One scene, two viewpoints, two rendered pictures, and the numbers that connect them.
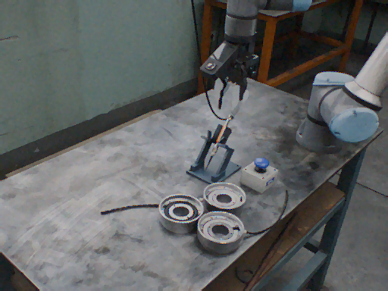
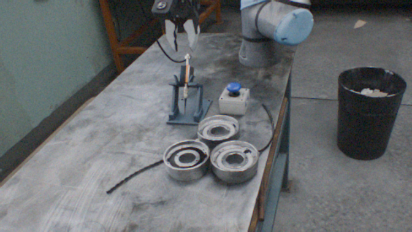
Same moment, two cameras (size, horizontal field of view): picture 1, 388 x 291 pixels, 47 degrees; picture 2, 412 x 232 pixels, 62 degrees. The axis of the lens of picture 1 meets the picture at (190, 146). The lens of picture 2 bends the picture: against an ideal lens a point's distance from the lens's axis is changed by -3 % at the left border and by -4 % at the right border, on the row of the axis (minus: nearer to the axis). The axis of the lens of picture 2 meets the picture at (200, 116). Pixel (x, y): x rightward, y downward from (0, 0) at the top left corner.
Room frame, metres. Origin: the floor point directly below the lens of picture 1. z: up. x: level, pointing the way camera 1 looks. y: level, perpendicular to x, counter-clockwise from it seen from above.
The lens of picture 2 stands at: (0.22, 0.14, 1.33)
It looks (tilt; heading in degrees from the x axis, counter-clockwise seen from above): 33 degrees down; 344
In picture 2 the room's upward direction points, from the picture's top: 8 degrees counter-clockwise
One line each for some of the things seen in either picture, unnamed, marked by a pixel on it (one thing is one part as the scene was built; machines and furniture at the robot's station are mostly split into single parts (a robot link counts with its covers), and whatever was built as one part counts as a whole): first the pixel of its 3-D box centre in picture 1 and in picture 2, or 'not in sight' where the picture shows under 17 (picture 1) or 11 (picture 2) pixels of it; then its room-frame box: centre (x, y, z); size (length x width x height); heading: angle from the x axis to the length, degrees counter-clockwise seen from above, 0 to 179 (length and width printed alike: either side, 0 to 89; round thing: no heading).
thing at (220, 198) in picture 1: (223, 201); (219, 133); (0.89, -0.09, 0.82); 0.10 x 0.10 x 0.04
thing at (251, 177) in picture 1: (260, 175); (235, 99); (1.01, -0.19, 0.82); 0.08 x 0.07 x 0.05; 141
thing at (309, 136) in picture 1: (323, 127); (259, 45); (1.26, -0.41, 0.85); 0.15 x 0.15 x 0.10
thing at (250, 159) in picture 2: (220, 233); (235, 162); (0.77, -0.08, 0.82); 0.08 x 0.08 x 0.02
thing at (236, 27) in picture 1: (239, 24); not in sight; (1.09, -0.09, 1.21); 0.08 x 0.08 x 0.05
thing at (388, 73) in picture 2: not in sight; (365, 115); (1.43, -1.15, 0.21); 0.34 x 0.34 x 0.43
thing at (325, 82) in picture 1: (332, 95); (259, 13); (1.25, -0.41, 0.97); 0.13 x 0.12 x 0.14; 7
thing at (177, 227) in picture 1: (180, 214); (187, 161); (0.82, 0.01, 0.82); 0.10 x 0.10 x 0.04
